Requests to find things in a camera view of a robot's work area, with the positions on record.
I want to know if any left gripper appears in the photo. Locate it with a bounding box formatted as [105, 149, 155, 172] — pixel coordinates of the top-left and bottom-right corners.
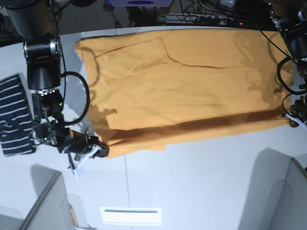
[282, 93, 307, 127]

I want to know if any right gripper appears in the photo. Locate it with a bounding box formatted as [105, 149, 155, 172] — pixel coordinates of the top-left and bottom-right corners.
[32, 92, 109, 158]

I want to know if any yellow T-shirt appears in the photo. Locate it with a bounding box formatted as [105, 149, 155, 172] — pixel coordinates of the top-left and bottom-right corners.
[75, 29, 287, 158]

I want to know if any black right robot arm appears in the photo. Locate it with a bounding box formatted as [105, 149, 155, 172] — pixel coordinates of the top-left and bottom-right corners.
[0, 0, 109, 161]

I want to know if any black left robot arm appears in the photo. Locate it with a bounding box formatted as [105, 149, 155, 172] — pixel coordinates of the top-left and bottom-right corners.
[266, 0, 307, 129]

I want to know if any navy white striped cloth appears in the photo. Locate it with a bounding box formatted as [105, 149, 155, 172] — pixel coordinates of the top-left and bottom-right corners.
[0, 74, 36, 156]

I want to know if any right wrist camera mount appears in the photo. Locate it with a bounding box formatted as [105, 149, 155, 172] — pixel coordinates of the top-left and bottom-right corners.
[68, 145, 101, 179]

